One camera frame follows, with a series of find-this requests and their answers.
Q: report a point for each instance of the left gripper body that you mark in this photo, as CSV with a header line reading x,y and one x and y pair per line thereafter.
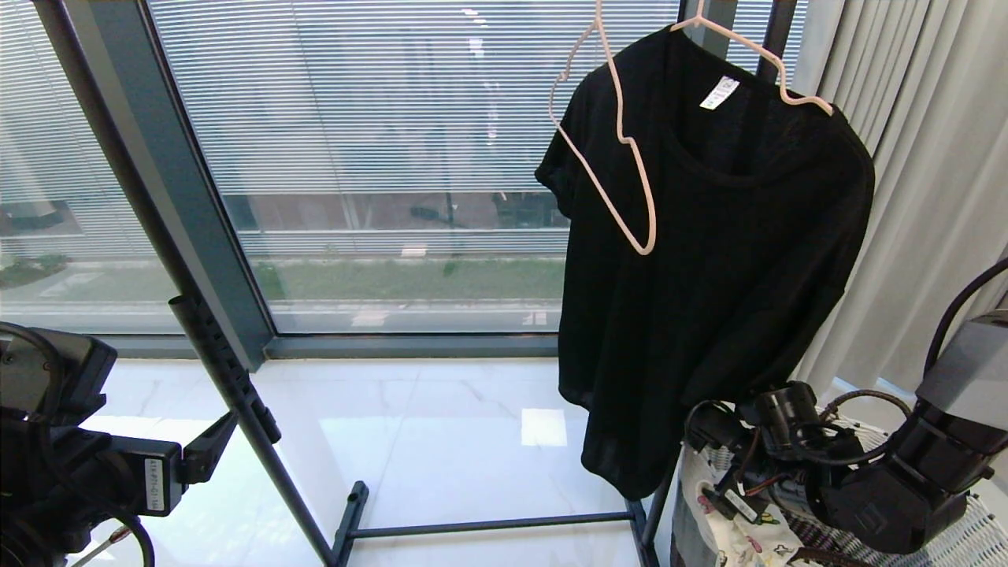
x,y
94,472

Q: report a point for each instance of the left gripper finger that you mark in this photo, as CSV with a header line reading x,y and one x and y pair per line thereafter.
x,y
209,449

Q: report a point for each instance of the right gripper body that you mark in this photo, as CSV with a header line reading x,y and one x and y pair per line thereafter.
x,y
768,496

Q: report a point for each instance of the cream printed garment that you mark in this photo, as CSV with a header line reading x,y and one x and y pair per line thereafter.
x,y
748,543

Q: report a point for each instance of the black garment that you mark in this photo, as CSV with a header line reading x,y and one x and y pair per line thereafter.
x,y
709,276

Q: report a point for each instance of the pink clothes hanger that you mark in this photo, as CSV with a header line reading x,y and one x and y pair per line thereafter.
x,y
740,41
652,228

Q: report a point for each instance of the black clothes rack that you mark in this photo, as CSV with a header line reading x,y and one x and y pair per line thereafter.
x,y
236,394

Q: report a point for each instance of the white laundry basket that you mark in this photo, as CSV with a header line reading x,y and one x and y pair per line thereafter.
x,y
976,543

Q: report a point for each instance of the window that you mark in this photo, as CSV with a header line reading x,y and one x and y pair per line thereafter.
x,y
354,118

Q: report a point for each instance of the beige curtain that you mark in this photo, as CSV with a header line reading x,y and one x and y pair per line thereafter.
x,y
929,157

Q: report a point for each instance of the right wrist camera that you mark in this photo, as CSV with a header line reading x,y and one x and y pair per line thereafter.
x,y
780,409

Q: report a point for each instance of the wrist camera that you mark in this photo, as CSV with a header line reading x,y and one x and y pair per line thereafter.
x,y
47,370
780,409

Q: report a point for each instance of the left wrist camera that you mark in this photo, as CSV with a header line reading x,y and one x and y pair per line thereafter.
x,y
47,370

